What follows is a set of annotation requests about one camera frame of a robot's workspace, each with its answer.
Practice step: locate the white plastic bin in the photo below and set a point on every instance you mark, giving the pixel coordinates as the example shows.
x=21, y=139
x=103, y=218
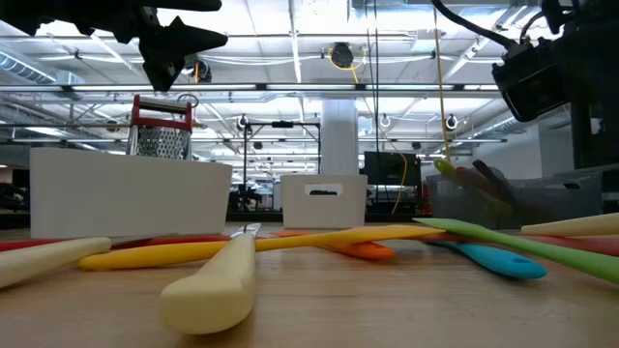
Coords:
x=130, y=193
x=324, y=212

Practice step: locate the blue silicone spoon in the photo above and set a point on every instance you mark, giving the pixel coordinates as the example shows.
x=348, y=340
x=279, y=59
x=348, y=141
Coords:
x=503, y=263

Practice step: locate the yellow silicone spatula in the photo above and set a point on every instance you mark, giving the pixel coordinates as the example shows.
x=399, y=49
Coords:
x=159, y=254

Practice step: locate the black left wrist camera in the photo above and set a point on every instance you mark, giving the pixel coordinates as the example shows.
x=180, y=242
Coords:
x=162, y=67

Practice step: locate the black background rig frame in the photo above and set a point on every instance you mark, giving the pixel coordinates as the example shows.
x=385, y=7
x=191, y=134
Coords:
x=283, y=124

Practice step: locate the grey translucent plastic bin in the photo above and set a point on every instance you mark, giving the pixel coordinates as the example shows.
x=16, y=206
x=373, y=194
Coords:
x=556, y=203

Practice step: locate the pink silicone spatula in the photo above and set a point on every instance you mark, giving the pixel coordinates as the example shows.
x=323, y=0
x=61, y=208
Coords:
x=595, y=244

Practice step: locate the steel box grater red trim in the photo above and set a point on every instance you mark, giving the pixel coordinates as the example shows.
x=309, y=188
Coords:
x=159, y=142

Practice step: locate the black aluminium table frame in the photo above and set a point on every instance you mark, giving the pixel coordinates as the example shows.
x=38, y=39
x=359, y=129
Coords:
x=256, y=216

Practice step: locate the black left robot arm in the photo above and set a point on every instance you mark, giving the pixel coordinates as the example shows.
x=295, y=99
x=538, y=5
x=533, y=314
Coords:
x=58, y=14

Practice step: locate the green silicone spatula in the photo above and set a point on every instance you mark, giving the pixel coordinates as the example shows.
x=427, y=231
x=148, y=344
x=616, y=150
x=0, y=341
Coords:
x=556, y=253

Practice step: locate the red silicone spatula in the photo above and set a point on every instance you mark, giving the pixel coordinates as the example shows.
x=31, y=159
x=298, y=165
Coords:
x=184, y=240

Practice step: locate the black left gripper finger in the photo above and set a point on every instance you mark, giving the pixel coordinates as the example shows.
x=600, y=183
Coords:
x=198, y=41
x=188, y=5

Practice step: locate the green silicone spoon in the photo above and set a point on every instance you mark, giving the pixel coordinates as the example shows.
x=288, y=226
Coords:
x=444, y=166

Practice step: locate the white building pillar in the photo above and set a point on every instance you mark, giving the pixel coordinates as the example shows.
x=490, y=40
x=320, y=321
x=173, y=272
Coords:
x=339, y=140

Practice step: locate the orange silicone spatula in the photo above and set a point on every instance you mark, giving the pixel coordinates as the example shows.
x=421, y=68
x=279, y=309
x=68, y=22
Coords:
x=362, y=251

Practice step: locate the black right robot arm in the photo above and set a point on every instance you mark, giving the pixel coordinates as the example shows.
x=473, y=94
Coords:
x=590, y=48

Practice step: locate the black equipment box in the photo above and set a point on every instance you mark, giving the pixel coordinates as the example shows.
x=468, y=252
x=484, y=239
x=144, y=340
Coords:
x=387, y=168

